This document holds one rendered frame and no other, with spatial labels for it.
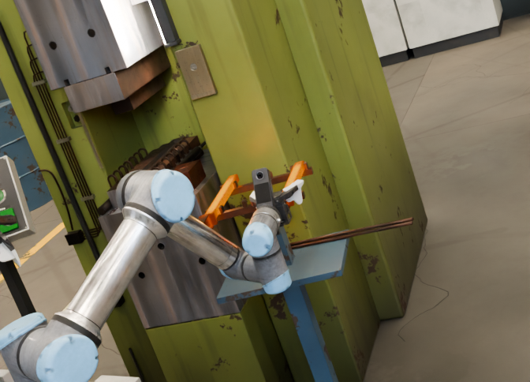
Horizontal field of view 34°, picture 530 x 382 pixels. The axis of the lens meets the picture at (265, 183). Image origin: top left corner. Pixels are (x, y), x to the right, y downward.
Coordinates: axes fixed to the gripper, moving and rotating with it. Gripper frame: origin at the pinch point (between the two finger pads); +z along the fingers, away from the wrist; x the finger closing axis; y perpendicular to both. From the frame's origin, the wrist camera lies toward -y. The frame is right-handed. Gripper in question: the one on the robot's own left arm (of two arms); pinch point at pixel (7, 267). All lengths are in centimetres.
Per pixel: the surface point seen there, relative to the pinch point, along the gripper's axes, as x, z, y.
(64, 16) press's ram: 16, -64, -47
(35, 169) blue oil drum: -362, 63, -304
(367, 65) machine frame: 39, 3, -183
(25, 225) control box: -14.4, -3.9, -22.8
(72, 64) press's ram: 12, -49, -46
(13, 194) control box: -19.0, -14.2, -26.6
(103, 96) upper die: 18, -36, -48
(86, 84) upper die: 14, -42, -47
